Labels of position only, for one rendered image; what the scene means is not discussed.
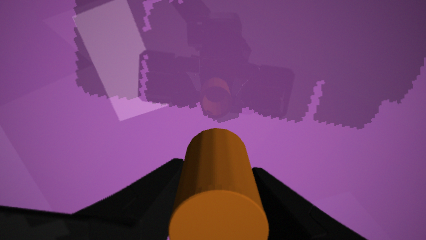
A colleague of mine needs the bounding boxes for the orange cylinder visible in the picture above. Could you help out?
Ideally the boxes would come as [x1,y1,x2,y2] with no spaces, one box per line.
[168,128,269,240]

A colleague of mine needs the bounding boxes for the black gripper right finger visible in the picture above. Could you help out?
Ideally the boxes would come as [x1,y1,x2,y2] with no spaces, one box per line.
[252,167,367,240]

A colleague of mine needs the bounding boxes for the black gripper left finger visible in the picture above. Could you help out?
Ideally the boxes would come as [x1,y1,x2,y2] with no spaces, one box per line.
[0,158,184,240]

